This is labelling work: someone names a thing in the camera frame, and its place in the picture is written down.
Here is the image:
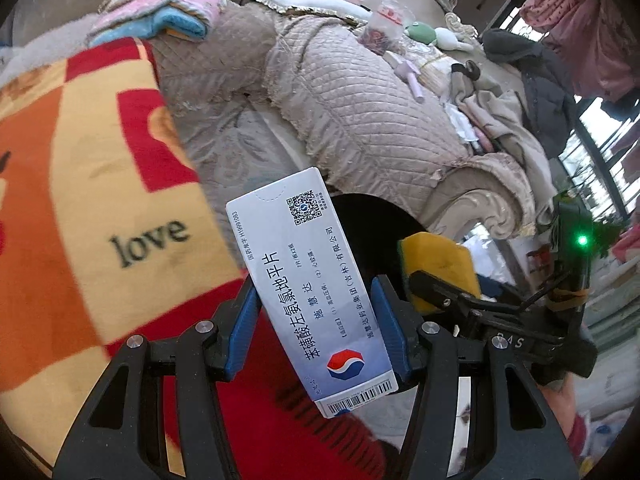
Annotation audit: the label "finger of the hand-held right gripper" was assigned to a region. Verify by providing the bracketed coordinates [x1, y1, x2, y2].
[410, 269, 527, 334]

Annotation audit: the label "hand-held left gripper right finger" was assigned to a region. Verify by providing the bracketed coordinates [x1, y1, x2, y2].
[370, 275, 575, 480]

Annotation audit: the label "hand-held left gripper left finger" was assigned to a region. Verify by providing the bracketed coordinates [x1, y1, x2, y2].
[52, 274, 262, 480]

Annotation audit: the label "green yellow sponge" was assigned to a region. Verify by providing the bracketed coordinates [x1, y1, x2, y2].
[397, 232, 483, 313]

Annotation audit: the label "white box red blue logo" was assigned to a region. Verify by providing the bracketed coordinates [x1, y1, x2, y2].
[225, 166, 400, 419]

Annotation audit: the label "beige clothing pile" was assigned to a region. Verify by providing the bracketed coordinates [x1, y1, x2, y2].
[449, 66, 552, 222]

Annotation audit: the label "red orange printed blanket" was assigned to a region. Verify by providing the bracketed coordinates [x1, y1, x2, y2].
[0, 37, 401, 480]

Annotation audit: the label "beige quilted bedspread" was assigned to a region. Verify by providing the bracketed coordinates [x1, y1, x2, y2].
[152, 4, 537, 242]

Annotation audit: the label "purple hair brush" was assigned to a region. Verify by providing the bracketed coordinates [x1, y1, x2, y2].
[394, 56, 427, 102]

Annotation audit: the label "dark jacket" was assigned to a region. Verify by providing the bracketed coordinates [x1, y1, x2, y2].
[481, 29, 582, 162]

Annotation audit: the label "white plush toy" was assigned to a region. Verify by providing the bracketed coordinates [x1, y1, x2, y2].
[434, 26, 474, 54]

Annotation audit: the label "green plush toy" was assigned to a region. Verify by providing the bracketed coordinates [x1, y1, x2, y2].
[404, 21, 442, 44]

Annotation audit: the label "clear bag of candy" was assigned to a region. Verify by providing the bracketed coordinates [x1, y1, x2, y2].
[356, 0, 407, 57]

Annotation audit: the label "pink hanging clothes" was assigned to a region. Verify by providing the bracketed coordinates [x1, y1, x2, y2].
[519, 0, 640, 102]

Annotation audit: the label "pink blue folded towel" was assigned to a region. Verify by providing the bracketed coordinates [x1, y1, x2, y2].
[91, 0, 229, 47]

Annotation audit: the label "white satin pillow gold trim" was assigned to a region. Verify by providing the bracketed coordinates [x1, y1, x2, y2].
[244, 0, 372, 24]

